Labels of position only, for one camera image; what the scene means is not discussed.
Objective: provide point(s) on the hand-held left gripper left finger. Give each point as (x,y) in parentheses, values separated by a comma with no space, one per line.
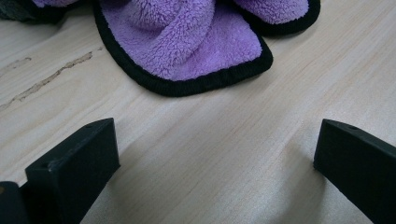
(71,174)

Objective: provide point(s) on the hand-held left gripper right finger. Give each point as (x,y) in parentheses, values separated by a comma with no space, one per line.
(358,165)

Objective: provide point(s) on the purple towel with black edge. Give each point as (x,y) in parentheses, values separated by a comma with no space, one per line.
(186,40)

